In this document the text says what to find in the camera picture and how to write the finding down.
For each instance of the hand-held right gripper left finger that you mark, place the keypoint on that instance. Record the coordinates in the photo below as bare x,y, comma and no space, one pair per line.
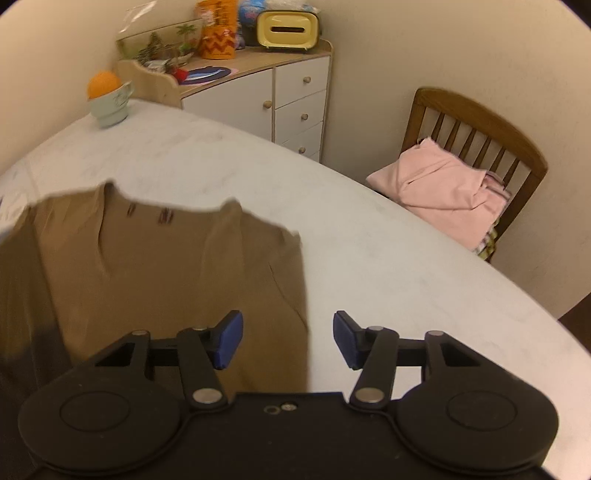
228,339

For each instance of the plaid folded garment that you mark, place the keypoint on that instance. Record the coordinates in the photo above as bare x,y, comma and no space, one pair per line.
487,244

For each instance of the small green tree ornament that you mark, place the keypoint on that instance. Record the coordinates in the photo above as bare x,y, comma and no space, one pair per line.
152,48

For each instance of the small red ornament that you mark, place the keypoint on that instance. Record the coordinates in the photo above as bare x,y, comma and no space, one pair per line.
181,75

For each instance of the purple oval mat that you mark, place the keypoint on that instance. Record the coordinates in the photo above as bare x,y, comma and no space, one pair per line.
205,74

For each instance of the wooden chair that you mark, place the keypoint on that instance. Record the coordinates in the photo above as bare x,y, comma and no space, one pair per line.
508,129

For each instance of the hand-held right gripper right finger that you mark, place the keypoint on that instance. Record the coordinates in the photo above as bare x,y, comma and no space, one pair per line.
348,339

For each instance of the yellow tissue box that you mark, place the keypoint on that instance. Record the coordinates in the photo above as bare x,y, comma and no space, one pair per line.
286,30

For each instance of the light pink folded garment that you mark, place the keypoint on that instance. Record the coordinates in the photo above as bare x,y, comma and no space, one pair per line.
461,221

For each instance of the mint green cup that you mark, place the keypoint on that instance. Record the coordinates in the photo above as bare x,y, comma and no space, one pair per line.
108,110

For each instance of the orange ball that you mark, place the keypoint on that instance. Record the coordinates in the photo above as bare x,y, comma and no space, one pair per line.
104,85

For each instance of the orange zigzag container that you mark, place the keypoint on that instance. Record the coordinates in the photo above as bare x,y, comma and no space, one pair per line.
217,44

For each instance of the blue printed package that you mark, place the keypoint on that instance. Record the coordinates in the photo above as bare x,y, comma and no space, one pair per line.
251,11

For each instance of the tan olive black sweater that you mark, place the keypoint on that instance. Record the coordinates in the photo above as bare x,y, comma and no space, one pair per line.
161,258

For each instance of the white cabinet with wooden top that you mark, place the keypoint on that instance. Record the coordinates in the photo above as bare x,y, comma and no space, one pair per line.
231,101

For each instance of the glass bowl with palm print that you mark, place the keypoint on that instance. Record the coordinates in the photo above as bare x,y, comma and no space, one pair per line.
182,37

